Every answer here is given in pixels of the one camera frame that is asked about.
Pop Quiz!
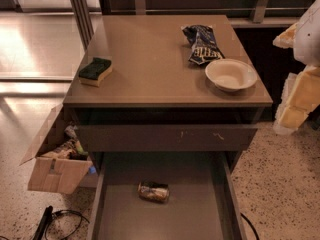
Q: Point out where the blue chip bag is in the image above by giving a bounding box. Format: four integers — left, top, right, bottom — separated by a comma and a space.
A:
182, 25, 225, 65

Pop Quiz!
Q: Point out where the metal rail shelf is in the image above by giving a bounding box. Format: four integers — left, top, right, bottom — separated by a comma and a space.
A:
99, 0, 315, 25

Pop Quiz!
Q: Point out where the black cable on floor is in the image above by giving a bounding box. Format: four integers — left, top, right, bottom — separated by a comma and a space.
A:
44, 209, 91, 240

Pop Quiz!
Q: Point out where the cardboard box with trash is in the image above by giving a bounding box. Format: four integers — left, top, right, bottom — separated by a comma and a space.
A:
20, 104, 96, 194

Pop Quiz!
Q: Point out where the orange soda can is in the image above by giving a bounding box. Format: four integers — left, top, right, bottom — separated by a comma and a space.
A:
138, 181, 170, 203

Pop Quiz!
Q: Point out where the metal window frame post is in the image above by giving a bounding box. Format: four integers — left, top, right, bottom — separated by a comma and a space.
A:
70, 0, 94, 49

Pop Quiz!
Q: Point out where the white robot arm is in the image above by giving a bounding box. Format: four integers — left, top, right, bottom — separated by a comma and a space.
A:
273, 0, 320, 135

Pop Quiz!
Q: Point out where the black device on floor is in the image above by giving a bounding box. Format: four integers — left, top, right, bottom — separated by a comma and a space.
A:
32, 206, 53, 240

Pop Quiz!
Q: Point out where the green yellow sponge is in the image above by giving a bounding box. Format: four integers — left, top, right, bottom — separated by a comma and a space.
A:
78, 57, 112, 87

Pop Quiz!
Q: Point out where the open middle drawer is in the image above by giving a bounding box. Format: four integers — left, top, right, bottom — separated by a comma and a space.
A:
87, 152, 247, 240

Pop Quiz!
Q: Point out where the black cable right floor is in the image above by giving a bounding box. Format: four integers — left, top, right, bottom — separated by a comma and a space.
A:
240, 212, 261, 240

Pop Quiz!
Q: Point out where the top drawer front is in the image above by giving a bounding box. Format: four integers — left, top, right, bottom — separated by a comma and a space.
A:
77, 124, 257, 152

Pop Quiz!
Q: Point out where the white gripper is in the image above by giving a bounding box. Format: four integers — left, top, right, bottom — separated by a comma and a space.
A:
273, 23, 320, 135

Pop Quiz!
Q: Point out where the grey drawer cabinet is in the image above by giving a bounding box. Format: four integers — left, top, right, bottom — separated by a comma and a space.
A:
64, 15, 272, 167

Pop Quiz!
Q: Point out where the white bowl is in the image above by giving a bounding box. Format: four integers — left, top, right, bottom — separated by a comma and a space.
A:
205, 59, 258, 92

